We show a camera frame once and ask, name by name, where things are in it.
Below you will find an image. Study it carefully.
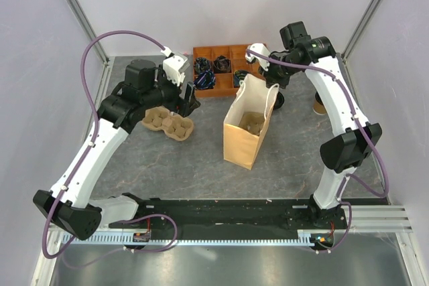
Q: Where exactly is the blue yellow rolled cloth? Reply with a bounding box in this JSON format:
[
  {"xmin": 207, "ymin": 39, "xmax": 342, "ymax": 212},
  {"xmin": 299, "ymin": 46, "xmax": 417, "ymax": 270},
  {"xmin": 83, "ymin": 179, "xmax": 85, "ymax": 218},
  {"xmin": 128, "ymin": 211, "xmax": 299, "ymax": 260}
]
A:
[{"xmin": 233, "ymin": 70, "xmax": 249, "ymax": 88}]

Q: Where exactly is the aluminium frame post right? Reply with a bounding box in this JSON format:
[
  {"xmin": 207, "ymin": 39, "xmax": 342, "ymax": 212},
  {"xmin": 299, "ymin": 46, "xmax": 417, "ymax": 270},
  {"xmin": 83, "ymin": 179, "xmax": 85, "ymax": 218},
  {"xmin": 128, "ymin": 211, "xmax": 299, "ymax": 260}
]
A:
[{"xmin": 341, "ymin": 0, "xmax": 383, "ymax": 62}]

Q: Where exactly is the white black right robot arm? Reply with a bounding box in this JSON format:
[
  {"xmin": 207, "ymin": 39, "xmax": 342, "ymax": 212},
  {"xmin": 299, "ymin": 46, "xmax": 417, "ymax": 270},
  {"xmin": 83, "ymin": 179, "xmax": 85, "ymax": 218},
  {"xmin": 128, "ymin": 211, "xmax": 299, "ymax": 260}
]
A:
[{"xmin": 246, "ymin": 21, "xmax": 382, "ymax": 228}]

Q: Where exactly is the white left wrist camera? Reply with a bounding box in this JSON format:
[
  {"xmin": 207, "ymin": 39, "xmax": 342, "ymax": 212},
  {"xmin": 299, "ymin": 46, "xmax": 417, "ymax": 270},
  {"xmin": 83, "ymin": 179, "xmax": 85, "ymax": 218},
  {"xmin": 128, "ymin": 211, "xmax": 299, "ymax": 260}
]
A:
[{"xmin": 162, "ymin": 54, "xmax": 190, "ymax": 87}]

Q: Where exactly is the aluminium frame post left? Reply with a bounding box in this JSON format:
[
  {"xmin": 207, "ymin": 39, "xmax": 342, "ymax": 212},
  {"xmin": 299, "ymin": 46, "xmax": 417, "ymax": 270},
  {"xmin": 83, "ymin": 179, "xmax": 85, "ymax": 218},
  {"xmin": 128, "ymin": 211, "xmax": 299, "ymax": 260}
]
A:
[{"xmin": 46, "ymin": 0, "xmax": 111, "ymax": 62}]

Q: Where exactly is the aluminium frame post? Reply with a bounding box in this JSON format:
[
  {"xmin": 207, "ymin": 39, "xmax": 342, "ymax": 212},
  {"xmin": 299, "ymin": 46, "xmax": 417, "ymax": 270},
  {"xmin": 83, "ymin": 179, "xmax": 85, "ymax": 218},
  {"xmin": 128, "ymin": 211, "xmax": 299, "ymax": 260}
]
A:
[
  {"xmin": 46, "ymin": 0, "xmax": 111, "ymax": 62},
  {"xmin": 341, "ymin": 0, "xmax": 383, "ymax": 62}
]

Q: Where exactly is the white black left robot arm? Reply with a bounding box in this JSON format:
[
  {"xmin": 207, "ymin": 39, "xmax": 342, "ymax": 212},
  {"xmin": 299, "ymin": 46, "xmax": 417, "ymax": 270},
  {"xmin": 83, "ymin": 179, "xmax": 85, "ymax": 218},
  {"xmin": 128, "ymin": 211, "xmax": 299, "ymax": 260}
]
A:
[{"xmin": 33, "ymin": 54, "xmax": 200, "ymax": 240}]

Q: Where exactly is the orange wooden compartment tray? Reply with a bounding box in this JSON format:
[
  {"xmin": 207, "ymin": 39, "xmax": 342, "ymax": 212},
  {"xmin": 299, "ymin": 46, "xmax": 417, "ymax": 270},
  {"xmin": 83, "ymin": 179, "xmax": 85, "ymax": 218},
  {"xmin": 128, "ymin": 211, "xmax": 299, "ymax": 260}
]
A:
[{"xmin": 192, "ymin": 44, "xmax": 263, "ymax": 98}]

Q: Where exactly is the brown paper coffee cup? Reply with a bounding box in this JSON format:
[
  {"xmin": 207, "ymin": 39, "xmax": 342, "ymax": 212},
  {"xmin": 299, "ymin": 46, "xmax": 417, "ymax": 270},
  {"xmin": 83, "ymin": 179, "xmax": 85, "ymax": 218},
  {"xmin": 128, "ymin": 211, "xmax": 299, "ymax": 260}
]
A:
[{"xmin": 313, "ymin": 93, "xmax": 327, "ymax": 115}]

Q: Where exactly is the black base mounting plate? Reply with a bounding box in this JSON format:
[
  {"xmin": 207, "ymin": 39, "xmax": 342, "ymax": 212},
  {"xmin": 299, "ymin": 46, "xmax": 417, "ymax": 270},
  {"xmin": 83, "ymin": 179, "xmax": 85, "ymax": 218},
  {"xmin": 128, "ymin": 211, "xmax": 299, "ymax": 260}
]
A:
[{"xmin": 109, "ymin": 198, "xmax": 348, "ymax": 236}]

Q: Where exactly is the aluminium front rail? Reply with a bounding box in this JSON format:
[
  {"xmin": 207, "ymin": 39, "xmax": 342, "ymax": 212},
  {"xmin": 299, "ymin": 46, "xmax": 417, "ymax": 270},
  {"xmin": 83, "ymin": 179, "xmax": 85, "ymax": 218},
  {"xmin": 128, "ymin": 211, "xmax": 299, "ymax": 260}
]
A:
[{"xmin": 350, "ymin": 206, "xmax": 412, "ymax": 233}]

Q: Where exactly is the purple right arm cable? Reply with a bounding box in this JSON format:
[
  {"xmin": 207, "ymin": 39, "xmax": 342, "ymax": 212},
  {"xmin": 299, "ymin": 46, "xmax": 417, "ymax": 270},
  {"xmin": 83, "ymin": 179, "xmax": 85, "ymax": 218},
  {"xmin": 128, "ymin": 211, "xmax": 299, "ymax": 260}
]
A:
[{"xmin": 245, "ymin": 50, "xmax": 389, "ymax": 255}]

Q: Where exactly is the black rolled cloth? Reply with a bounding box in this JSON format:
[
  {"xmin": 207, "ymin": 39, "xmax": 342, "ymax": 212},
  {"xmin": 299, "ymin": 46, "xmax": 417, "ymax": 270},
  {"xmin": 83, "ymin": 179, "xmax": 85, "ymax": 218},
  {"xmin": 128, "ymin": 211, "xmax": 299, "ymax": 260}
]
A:
[{"xmin": 213, "ymin": 55, "xmax": 231, "ymax": 74}]

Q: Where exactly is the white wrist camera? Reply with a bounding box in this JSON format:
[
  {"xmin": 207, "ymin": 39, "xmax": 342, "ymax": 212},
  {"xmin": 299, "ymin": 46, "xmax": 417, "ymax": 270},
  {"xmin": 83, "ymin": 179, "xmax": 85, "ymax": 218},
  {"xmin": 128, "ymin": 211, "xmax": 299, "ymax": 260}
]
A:
[
  {"xmin": 162, "ymin": 54, "xmax": 190, "ymax": 87},
  {"xmin": 245, "ymin": 43, "xmax": 270, "ymax": 71}
]

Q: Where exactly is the stack of black lids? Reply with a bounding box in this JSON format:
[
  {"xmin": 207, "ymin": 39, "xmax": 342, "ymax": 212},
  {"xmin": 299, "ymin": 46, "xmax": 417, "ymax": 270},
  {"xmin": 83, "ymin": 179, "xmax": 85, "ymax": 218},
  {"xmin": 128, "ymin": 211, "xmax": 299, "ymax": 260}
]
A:
[{"xmin": 273, "ymin": 92, "xmax": 285, "ymax": 110}]

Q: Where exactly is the pulp cardboard cup carrier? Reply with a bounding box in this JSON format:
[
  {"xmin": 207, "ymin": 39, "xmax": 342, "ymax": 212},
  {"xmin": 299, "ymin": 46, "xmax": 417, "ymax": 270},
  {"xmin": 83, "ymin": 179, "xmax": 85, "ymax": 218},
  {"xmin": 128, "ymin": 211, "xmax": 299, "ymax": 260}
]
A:
[{"xmin": 239, "ymin": 112, "xmax": 265, "ymax": 136}]

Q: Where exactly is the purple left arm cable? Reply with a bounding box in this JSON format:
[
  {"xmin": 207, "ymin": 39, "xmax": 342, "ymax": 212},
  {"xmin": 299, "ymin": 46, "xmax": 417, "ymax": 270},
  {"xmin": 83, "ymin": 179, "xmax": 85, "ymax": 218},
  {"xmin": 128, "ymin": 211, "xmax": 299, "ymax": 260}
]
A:
[{"xmin": 42, "ymin": 30, "xmax": 178, "ymax": 269}]

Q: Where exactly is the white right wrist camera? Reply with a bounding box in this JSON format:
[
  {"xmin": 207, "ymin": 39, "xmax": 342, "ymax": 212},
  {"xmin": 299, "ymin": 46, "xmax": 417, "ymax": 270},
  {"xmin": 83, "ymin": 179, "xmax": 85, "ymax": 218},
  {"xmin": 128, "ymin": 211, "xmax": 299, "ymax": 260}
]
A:
[{"xmin": 245, "ymin": 43, "xmax": 270, "ymax": 71}]

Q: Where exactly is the blue striped rolled cloth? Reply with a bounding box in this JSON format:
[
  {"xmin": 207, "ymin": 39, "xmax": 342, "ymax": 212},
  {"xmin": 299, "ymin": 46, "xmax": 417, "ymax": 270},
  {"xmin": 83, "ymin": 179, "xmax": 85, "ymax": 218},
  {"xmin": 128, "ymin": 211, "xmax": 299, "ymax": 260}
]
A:
[{"xmin": 194, "ymin": 70, "xmax": 216, "ymax": 90}]

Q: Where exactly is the brown paper bag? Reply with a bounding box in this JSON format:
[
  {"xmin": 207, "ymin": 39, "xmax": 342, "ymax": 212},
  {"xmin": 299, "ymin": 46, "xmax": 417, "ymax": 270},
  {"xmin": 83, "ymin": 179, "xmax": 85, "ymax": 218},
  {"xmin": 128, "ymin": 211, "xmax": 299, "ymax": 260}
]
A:
[{"xmin": 223, "ymin": 74, "xmax": 279, "ymax": 169}]

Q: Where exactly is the dark patterned rolled cloth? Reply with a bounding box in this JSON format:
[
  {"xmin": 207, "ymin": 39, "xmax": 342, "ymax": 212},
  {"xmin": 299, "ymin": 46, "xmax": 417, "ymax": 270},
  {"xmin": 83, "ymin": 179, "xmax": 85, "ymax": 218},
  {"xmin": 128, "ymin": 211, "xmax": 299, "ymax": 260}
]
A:
[{"xmin": 194, "ymin": 57, "xmax": 211, "ymax": 74}]

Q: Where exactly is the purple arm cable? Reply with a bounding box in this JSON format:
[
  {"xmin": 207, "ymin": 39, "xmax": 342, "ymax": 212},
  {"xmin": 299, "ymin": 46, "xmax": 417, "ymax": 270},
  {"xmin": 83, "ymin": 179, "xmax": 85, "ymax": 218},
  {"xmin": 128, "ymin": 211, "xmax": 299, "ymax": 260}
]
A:
[
  {"xmin": 42, "ymin": 30, "xmax": 178, "ymax": 269},
  {"xmin": 245, "ymin": 50, "xmax": 389, "ymax": 255}
]

